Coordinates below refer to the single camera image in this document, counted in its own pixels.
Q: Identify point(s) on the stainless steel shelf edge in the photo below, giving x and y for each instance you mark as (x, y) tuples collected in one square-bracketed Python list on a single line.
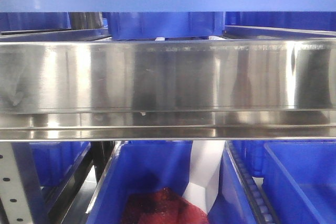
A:
[(209, 89)]

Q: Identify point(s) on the white plastic piece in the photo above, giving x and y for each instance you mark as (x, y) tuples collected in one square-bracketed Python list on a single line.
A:
[(205, 162)]

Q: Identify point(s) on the black roller rail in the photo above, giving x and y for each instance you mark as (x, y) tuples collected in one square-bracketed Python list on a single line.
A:
[(260, 209)]

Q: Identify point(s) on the perforated grey shelf upright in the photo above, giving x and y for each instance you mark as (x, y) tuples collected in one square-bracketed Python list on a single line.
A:
[(20, 191)]

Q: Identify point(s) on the blue bin lower right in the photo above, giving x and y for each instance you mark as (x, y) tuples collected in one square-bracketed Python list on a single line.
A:
[(299, 181)]

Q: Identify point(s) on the blue bin lower left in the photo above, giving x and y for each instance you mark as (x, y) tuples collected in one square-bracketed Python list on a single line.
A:
[(53, 160)]

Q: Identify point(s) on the blue bin upper centre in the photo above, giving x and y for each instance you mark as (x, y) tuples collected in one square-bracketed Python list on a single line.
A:
[(150, 25)]

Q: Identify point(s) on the blue bin upper left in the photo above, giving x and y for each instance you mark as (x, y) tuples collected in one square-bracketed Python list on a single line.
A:
[(34, 21)]

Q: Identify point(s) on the blue bin upper right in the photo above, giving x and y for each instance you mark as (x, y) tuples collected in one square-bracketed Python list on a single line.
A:
[(295, 20)]

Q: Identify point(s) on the red mesh cloth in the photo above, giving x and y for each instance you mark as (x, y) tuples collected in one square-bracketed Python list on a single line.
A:
[(163, 206)]

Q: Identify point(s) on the blue bin lower centre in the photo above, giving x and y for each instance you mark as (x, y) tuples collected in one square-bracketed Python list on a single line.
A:
[(148, 166)]

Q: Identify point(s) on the blue bin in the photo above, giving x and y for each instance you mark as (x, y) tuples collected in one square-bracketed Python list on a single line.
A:
[(295, 20), (53, 160), (34, 21), (148, 166), (150, 25), (299, 181)]

